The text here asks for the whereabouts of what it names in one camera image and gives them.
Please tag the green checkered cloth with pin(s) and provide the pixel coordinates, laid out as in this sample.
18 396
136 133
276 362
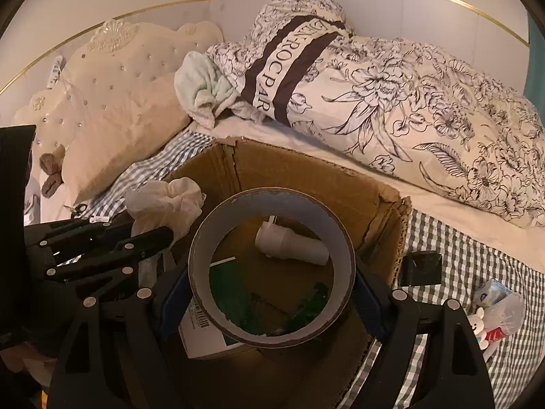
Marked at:
460 255

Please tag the small scissors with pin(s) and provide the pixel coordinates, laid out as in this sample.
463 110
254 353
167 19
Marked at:
78 210

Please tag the green plastic packet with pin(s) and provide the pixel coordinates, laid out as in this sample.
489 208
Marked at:
317 298

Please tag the brown plush toy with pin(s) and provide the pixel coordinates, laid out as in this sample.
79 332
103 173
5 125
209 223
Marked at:
51 179

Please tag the floral duvet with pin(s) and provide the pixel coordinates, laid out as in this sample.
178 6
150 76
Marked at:
404 115

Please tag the clear cotton swab jar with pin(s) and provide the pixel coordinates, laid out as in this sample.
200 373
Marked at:
506 319

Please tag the mint green towel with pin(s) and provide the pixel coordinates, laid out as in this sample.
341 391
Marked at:
204 85

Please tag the white cloth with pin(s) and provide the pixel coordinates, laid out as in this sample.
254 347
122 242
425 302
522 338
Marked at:
170 204

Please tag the brown cardboard box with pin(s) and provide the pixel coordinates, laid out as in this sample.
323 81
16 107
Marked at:
298 179

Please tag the white bear toy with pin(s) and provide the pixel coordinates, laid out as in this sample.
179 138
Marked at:
477 323

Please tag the teal curtain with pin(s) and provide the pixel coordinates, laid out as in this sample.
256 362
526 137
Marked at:
536 72

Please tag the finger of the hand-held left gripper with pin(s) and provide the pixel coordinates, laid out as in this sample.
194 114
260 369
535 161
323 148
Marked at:
93 236
98 269

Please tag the cream tufted headboard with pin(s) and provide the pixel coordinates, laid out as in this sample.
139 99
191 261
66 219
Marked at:
127 59

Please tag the small black box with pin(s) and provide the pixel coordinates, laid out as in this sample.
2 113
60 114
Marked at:
421 268

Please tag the grey tape roll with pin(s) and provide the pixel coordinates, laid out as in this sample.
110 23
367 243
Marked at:
198 260

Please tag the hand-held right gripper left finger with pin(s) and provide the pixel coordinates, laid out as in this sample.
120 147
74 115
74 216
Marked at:
172 306

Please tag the green and white box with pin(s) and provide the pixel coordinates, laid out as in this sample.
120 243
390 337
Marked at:
204 336

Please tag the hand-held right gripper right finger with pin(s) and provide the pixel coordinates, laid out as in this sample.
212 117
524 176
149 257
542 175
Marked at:
370 306

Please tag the beige pillow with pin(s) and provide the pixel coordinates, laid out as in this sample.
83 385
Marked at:
119 136

